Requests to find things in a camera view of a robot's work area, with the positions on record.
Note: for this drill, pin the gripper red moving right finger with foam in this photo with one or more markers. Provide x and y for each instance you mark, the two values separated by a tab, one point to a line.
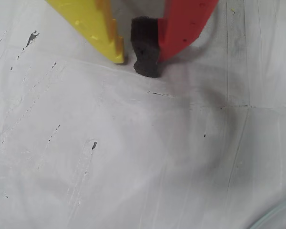
181	26

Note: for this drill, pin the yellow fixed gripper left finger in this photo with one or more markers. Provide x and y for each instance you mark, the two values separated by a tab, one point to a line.
95	28

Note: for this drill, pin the white table cloth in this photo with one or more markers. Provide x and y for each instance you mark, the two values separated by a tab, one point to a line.
109	143

